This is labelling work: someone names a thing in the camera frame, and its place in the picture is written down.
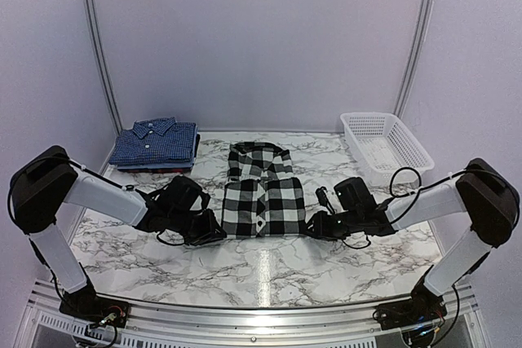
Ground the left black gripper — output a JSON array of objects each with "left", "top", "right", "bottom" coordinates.
[{"left": 168, "top": 209, "right": 227, "bottom": 247}]

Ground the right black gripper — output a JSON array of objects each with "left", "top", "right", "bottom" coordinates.
[{"left": 301, "top": 209, "right": 362, "bottom": 242}]

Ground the black white plaid shirt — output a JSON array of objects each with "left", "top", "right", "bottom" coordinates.
[{"left": 221, "top": 142, "right": 306, "bottom": 238}]

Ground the blue checked shirt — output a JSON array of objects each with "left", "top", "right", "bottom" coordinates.
[{"left": 108, "top": 117, "right": 198, "bottom": 166}]

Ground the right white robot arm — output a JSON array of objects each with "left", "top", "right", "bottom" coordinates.
[{"left": 305, "top": 158, "right": 520, "bottom": 322}]

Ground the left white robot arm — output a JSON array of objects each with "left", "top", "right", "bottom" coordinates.
[{"left": 7, "top": 145, "right": 227, "bottom": 319}]

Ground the white plastic basket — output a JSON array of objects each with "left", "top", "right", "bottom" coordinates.
[{"left": 340, "top": 112, "right": 435, "bottom": 187}]

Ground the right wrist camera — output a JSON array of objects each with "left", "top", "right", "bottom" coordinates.
[{"left": 334, "top": 177, "right": 377, "bottom": 214}]

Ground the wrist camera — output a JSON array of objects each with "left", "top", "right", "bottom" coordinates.
[
  {"left": 157, "top": 176, "right": 210, "bottom": 213},
  {"left": 334, "top": 177, "right": 377, "bottom": 214}
]

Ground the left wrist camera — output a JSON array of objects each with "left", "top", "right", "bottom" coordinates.
[{"left": 157, "top": 176, "right": 210, "bottom": 213}]

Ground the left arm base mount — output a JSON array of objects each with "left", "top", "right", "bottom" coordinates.
[{"left": 60, "top": 296, "right": 130, "bottom": 328}]

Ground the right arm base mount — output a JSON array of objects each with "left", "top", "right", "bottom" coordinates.
[{"left": 373, "top": 299, "right": 447, "bottom": 330}]

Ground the front aluminium frame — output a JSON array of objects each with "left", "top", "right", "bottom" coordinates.
[{"left": 15, "top": 278, "right": 490, "bottom": 348}]

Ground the right wall aluminium rail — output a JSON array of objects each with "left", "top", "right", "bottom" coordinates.
[{"left": 393, "top": 0, "right": 435, "bottom": 118}]

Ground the wall aluminium rail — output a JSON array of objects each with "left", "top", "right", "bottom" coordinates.
[
  {"left": 83, "top": 0, "right": 123, "bottom": 135},
  {"left": 393, "top": 0, "right": 435, "bottom": 118}
]

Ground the left wall aluminium rail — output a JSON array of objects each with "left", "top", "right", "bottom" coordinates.
[{"left": 83, "top": 0, "right": 123, "bottom": 135}]

